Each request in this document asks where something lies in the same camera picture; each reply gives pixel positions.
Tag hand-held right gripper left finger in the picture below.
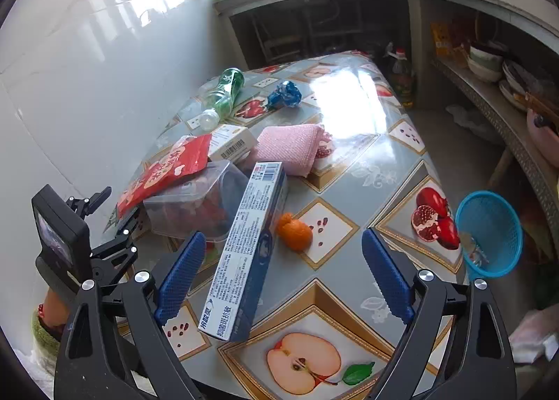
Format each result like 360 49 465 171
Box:
52 231 208 400

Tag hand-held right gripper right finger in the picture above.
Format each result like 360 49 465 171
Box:
361 229 518 400

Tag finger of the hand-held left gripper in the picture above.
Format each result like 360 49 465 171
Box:
89 212 148 286
65 187 112 217

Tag clear plastic container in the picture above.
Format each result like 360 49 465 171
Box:
143 159 251 248

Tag long blue white toothpaste box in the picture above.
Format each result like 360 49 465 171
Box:
197 162 290 343

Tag red snack bag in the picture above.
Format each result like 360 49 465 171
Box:
116 134 213 219

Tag orange tangerine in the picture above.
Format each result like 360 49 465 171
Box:
276 213 313 251

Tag blue mesh basket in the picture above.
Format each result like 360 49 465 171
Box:
455 190 524 279

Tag small white yellow box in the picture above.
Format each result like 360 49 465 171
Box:
208 124 259 165

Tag pink cloth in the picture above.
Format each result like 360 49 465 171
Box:
254 124 335 178

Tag green plastic bottle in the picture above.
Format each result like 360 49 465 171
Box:
198 68 245 130

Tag blue wrapper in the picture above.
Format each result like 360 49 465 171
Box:
266 80 303 110

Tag person's left forearm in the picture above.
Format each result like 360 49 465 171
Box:
30 288 73 359

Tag fruit print tablecloth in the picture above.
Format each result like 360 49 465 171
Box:
102 49 466 400

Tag wooden shelf leg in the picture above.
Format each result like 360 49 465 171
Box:
487 149 514 193

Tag white pink sack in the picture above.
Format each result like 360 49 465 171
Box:
509 308 559 363

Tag crumpled white plastic bag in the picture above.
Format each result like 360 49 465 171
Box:
445 103 507 145

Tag perforated metal shelf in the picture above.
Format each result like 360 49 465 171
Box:
430 57 559 252

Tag cooking oil bottle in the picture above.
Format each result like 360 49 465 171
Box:
390 48 415 109

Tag pink plastic basin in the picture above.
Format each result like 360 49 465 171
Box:
526 108 559 165

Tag stack of bowls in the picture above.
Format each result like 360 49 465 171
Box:
466 44 505 83

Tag stack of plates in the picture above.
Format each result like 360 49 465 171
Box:
499 58 546 112

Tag orange food packets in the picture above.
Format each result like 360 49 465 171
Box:
430 22 464 60

